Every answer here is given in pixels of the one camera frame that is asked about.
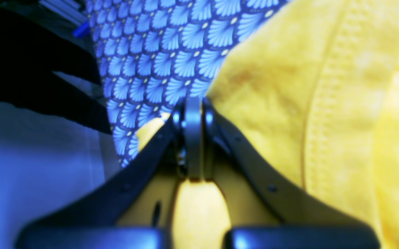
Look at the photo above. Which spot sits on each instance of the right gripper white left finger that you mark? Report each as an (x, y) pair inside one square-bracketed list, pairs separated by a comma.
[(89, 223)]

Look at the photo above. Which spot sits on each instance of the blue fan-pattern table cloth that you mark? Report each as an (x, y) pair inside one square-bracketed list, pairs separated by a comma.
[(152, 53)]

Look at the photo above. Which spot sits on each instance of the yellow T-shirt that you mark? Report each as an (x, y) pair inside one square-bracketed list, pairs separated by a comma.
[(315, 90)]

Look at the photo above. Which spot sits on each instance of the right gripper black-tipped right finger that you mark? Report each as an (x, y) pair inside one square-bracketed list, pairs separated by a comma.
[(266, 210)]

